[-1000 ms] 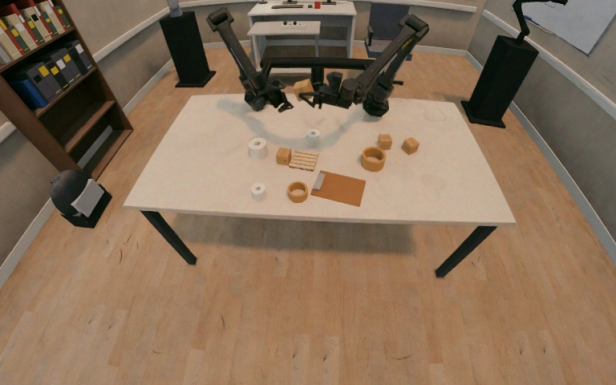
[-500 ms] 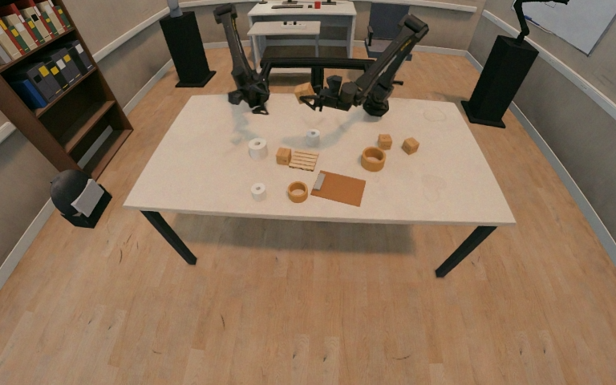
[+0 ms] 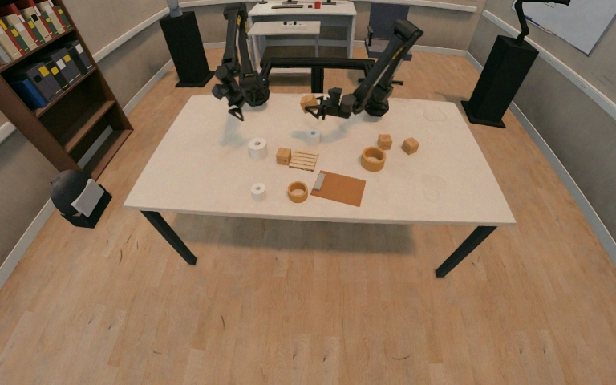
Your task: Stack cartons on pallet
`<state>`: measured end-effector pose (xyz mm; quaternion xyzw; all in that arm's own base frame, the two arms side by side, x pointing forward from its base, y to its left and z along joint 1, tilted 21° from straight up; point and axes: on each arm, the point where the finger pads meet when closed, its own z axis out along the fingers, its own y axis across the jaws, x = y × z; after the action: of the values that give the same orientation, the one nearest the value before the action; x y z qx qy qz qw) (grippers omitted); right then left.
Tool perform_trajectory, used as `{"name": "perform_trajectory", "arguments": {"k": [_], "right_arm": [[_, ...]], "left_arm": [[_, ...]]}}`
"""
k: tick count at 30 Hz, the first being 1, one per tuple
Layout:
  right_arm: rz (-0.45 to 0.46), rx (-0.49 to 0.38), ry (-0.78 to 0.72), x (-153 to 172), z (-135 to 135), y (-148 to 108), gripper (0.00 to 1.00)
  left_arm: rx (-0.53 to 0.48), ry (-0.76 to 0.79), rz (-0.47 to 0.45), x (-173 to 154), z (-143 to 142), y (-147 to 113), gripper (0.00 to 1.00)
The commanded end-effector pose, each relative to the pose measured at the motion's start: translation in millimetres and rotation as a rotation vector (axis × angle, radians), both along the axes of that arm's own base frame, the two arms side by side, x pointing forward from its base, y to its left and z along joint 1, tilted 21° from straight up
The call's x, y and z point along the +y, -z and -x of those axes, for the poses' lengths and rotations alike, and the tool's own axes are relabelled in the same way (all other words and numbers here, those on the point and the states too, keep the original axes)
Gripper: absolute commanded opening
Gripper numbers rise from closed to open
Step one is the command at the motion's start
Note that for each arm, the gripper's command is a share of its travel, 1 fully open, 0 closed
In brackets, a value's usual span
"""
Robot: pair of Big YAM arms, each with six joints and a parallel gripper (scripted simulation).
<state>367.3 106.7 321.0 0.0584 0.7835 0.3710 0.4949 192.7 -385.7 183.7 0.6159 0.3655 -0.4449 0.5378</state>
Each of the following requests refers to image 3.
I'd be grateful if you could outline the brown cardboard carton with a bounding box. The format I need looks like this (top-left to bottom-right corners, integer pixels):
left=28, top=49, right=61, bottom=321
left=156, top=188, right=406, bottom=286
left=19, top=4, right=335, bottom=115
left=377, top=134, right=393, bottom=150
left=276, top=148, right=292, bottom=166
left=300, top=94, right=318, bottom=114
left=402, top=137, right=419, bottom=155

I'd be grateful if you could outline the small wooden pallet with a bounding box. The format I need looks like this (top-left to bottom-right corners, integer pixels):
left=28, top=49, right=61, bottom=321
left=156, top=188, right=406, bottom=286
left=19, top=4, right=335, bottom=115
left=289, top=149, right=319, bottom=172

